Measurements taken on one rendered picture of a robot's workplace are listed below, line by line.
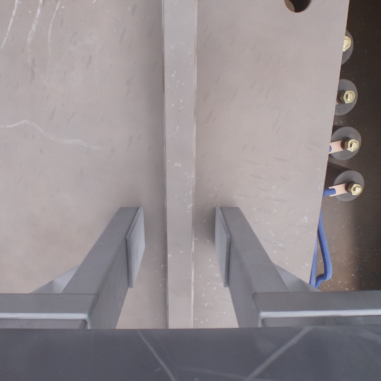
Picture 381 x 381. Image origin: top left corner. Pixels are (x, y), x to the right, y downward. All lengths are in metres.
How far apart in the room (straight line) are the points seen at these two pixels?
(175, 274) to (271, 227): 0.06
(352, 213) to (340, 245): 0.04
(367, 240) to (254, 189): 0.24
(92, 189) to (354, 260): 0.31
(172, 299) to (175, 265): 0.02
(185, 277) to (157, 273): 0.02
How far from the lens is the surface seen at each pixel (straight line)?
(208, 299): 0.19
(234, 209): 0.15
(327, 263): 0.25
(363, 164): 0.34
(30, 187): 0.18
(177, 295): 0.17
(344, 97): 0.26
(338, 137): 0.27
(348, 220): 0.36
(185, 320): 0.18
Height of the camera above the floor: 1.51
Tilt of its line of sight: 74 degrees down
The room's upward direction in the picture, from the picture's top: 175 degrees clockwise
